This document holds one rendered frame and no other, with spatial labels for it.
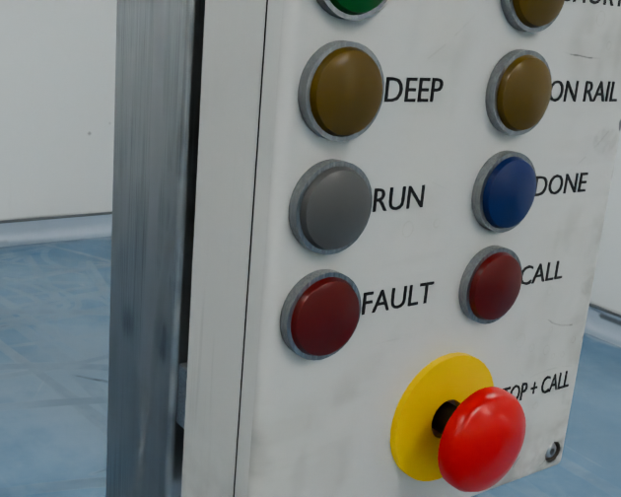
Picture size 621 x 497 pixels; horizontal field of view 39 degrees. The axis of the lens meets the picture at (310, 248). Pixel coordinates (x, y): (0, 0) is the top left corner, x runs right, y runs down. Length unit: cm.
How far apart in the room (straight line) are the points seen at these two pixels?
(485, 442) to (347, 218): 10
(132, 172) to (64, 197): 376
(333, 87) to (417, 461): 15
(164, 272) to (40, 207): 376
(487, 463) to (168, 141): 16
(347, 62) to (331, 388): 11
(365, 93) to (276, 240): 5
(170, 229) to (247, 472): 9
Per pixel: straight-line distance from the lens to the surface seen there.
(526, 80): 32
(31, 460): 233
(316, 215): 27
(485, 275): 33
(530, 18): 32
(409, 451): 34
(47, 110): 402
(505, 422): 33
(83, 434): 243
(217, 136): 30
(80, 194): 414
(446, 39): 30
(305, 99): 26
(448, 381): 34
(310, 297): 28
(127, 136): 36
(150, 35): 34
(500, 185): 32
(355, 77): 27
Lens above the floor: 115
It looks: 16 degrees down
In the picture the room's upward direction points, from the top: 5 degrees clockwise
